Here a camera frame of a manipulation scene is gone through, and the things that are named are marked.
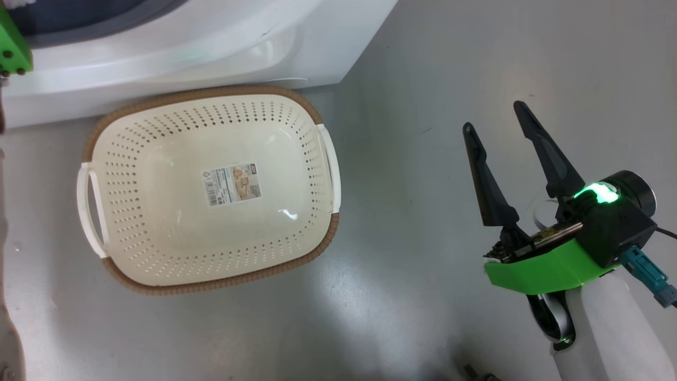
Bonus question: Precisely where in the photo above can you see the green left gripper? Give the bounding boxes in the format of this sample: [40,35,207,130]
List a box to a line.
[0,4,34,76]

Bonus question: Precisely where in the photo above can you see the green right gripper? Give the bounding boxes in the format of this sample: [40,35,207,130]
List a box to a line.
[462,100,631,296]

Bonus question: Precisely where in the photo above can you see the white Hisense washing machine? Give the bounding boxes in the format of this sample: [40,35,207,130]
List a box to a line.
[0,0,399,130]

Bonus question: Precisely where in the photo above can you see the cream perforated laundry basket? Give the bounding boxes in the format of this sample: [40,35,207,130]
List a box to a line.
[76,86,342,296]

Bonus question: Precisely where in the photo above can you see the paper basket label sticker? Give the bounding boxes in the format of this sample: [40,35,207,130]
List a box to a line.
[200,162,263,207]

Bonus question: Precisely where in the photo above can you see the teal right camera connector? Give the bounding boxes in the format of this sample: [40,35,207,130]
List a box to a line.
[620,246,677,309]

